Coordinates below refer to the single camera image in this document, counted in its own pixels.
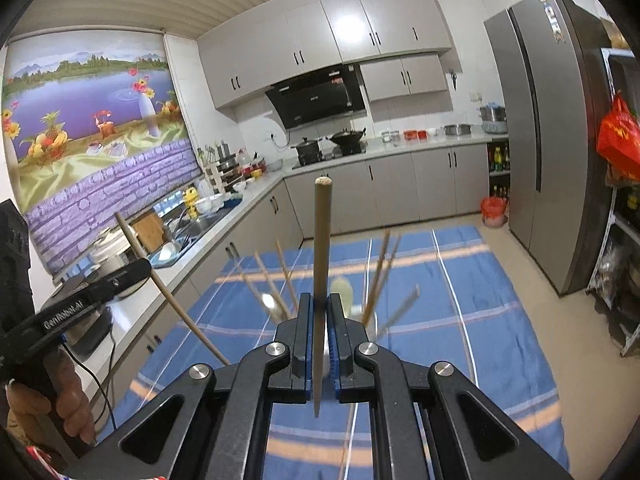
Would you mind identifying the wooden chopstick five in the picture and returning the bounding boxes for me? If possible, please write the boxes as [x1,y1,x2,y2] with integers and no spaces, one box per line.
[115,212,231,366]

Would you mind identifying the red waste bin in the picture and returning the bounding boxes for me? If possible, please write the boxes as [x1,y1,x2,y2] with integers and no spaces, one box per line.
[480,196,506,229]

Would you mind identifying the cream plastic rice spoon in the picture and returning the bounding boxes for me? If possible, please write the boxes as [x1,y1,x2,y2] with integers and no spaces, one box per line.
[330,275,354,318]

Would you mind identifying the grey upper cabinets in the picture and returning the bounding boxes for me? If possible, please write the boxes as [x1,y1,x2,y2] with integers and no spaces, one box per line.
[198,0,451,108]

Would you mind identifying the wooden chopstick two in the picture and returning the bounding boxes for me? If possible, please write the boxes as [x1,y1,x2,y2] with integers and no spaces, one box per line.
[362,230,390,326]

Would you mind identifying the grey cabinets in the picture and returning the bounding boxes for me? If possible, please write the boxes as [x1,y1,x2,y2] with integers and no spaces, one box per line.
[198,0,451,108]
[108,174,502,399]

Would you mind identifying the white metal storage shelf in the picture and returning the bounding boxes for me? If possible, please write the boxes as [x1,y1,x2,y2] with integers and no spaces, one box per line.
[587,48,639,356]

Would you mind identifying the blue plaid tablecloth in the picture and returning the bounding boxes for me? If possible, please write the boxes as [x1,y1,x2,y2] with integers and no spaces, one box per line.
[105,226,570,479]

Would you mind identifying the grey double-door refrigerator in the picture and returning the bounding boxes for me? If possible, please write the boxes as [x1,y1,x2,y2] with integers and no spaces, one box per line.
[485,0,612,296]

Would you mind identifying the black cooking pot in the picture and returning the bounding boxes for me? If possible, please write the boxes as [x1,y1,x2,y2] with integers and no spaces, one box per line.
[293,138,324,166]

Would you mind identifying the black range hood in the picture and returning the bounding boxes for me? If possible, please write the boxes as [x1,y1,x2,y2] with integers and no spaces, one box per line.
[266,64,366,130]

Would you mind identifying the landscape window blind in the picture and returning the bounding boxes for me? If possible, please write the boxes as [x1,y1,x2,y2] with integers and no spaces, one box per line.
[1,29,201,275]

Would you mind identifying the person's left hand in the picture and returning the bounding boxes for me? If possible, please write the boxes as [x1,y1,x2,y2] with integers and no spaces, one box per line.
[6,350,96,448]

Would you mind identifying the metal spoon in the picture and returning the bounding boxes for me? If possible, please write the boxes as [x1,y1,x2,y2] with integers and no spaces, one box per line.
[260,292,281,320]

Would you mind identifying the black wok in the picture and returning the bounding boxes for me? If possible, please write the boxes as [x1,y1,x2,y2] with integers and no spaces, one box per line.
[326,128,367,156]

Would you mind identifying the red plastic bag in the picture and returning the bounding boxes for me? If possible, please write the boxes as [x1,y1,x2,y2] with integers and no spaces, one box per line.
[597,92,640,182]

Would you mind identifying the grey lower cabinets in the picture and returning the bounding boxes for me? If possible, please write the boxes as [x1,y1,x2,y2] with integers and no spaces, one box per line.
[108,174,502,399]

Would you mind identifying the wooden chopstick one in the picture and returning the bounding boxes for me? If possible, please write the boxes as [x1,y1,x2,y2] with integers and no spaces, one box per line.
[234,262,287,324]

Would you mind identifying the steel steamer pot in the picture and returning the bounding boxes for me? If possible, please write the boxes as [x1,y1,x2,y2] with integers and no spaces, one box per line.
[478,103,508,134]

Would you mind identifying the wooden chopstick four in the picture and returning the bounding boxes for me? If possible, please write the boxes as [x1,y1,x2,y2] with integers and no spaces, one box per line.
[312,176,332,418]

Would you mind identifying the stainless kitchen sink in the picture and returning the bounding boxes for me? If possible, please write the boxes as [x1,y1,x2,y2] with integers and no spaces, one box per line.
[165,209,229,240]

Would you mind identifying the wooden chopstick seven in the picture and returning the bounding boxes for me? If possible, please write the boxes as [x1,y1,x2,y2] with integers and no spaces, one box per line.
[254,252,291,320]

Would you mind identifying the wooden chopstick three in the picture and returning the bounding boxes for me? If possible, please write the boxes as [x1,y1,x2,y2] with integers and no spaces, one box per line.
[374,285,421,341]

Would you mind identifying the wooden chopstick six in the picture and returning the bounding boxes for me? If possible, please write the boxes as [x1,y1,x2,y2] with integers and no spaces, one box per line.
[276,240,299,314]

